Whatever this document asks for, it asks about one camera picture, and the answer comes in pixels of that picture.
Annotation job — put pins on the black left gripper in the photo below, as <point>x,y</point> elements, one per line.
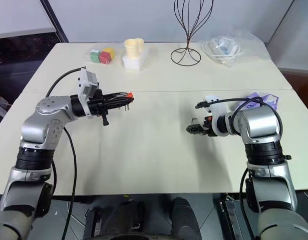
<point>97,105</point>

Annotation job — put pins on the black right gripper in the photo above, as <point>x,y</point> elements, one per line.
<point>209,126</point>

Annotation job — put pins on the metal hex key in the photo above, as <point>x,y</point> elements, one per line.
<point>193,120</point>

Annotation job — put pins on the black orange hex key holder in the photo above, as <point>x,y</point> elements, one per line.
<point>129,95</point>

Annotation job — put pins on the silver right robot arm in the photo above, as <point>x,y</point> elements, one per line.
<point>259,122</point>

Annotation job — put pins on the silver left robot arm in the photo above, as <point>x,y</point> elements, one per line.
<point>41,126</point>

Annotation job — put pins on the red cube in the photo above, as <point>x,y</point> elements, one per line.
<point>105,57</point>

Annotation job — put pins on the yellow cube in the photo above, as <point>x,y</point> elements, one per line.
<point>110,52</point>

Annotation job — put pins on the green cube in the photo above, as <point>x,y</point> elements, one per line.
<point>94,55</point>

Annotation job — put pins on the clear bag of cubes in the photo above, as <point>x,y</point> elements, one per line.
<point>93,53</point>

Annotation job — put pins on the large cream cup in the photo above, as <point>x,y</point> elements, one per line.
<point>131,48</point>

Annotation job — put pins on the small cream cup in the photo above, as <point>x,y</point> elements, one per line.
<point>141,44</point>

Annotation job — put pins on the purple plastic packet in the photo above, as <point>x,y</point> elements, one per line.
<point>271,98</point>

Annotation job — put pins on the dark rounded shape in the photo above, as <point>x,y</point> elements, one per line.
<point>183,217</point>

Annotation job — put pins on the clear plastic bag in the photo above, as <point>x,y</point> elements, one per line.
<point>234,35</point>

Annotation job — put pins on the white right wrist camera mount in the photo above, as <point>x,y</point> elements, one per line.
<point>217,107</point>

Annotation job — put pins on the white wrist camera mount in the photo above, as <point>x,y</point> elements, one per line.
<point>88,82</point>
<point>217,107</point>

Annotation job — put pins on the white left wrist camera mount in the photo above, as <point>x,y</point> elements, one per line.
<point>88,82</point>

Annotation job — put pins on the metal bracket under table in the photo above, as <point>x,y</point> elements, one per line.
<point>230,215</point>

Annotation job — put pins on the black diagonal frame bar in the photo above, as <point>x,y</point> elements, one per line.
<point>54,20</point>

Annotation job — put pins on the grey diagonal frame bar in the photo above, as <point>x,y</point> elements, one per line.
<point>284,20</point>

